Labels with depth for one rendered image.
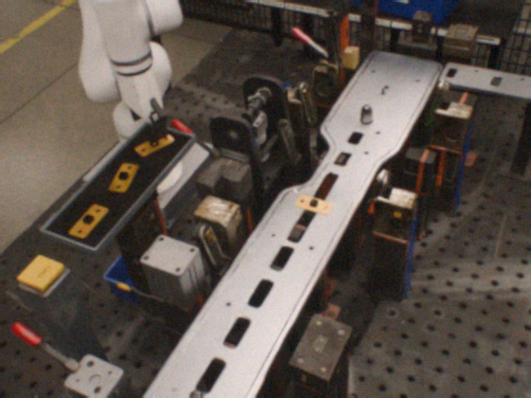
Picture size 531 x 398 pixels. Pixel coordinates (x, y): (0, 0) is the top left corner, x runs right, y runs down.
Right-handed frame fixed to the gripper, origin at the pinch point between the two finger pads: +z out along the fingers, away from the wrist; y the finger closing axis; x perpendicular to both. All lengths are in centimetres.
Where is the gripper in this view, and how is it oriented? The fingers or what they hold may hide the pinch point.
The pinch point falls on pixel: (150, 124)
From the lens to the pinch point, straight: 141.0
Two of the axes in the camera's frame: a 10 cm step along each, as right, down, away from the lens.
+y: 6.2, 5.2, -5.9
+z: 0.8, 7.0, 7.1
